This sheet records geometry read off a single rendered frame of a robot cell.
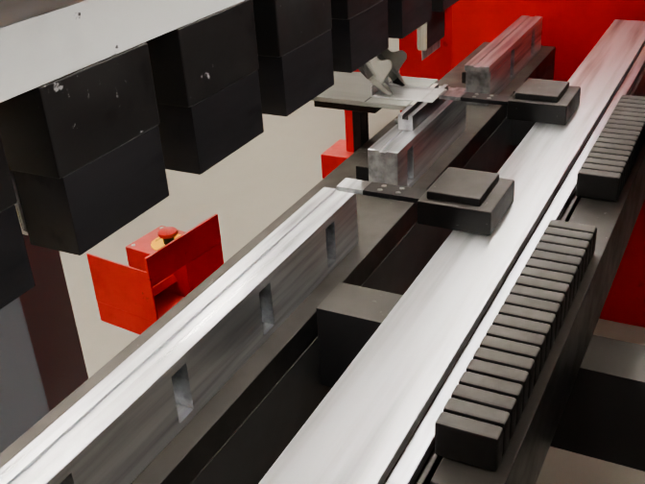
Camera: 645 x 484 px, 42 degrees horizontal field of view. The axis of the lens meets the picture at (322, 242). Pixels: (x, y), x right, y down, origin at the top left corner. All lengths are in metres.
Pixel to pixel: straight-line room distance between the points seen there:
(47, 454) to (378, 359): 0.36
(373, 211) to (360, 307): 0.33
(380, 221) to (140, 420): 0.67
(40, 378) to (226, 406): 1.01
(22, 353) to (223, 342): 1.00
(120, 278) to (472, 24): 1.42
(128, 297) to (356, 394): 0.79
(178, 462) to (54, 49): 0.49
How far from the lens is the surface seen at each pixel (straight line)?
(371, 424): 0.86
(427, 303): 1.04
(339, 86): 1.80
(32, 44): 0.75
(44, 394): 2.07
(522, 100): 1.62
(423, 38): 1.66
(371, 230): 1.45
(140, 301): 1.59
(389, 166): 1.54
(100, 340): 2.89
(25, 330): 1.98
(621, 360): 1.16
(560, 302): 0.96
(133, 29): 0.85
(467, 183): 1.24
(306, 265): 1.25
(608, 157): 1.34
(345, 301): 1.25
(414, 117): 1.62
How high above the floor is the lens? 1.54
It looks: 28 degrees down
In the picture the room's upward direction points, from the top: 4 degrees counter-clockwise
